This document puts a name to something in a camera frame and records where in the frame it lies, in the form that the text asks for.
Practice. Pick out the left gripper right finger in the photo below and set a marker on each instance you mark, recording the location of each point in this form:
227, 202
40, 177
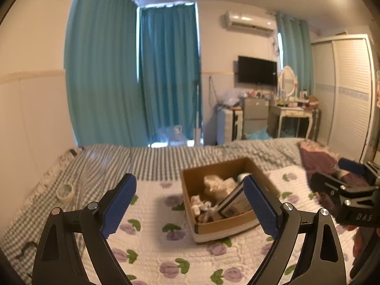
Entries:
321, 258

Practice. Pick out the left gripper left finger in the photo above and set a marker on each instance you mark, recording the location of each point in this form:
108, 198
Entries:
57, 260

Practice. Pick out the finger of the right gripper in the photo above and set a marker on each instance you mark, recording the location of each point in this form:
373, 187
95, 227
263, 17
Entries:
351, 166
336, 190

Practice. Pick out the packaged item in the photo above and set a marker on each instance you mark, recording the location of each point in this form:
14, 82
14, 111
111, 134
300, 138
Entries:
235, 204

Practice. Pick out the cream sock bundle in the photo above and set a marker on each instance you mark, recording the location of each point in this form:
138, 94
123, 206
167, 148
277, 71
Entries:
203, 210

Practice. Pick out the cream lace garment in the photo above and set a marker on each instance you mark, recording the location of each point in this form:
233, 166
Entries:
218, 188

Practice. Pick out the operator hand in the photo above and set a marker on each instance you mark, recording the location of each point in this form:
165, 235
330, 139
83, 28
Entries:
360, 239

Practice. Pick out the purple fringed blanket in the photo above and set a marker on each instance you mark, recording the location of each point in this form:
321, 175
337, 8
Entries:
316, 158

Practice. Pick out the white dressing table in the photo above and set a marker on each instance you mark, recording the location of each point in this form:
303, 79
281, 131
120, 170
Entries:
300, 121

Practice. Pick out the tape roll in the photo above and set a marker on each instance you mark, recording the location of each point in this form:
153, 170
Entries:
65, 193

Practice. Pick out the blue plastic bag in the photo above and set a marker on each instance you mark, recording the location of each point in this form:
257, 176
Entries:
261, 134

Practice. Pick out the white wardrobe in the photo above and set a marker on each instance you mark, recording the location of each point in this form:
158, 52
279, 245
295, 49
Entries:
346, 76

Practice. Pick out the grey checkered bed cover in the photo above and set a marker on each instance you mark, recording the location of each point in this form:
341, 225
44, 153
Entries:
94, 169

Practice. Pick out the grey mini fridge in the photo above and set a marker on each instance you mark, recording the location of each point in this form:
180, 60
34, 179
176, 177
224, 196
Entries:
255, 115

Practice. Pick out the white floral quilted mat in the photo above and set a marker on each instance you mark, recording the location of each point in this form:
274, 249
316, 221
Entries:
154, 243

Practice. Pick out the oval white vanity mirror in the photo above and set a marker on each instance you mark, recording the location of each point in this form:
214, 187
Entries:
287, 82

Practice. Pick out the clear plastic bag on suitcase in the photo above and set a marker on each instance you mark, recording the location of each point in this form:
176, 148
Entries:
230, 98

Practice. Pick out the right teal curtain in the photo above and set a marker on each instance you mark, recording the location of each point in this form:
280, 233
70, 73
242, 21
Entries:
297, 49

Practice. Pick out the brown cardboard box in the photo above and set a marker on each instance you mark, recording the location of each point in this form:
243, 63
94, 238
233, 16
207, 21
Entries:
214, 200

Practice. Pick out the clear water jug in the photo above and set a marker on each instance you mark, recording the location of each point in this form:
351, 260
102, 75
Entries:
177, 138

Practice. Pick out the white air conditioner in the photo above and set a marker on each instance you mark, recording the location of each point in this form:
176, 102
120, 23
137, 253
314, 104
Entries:
250, 24

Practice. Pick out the large teal curtain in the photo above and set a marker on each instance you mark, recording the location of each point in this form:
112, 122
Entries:
100, 61

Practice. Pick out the black wall television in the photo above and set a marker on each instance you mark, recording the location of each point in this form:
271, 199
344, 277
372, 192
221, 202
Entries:
257, 71

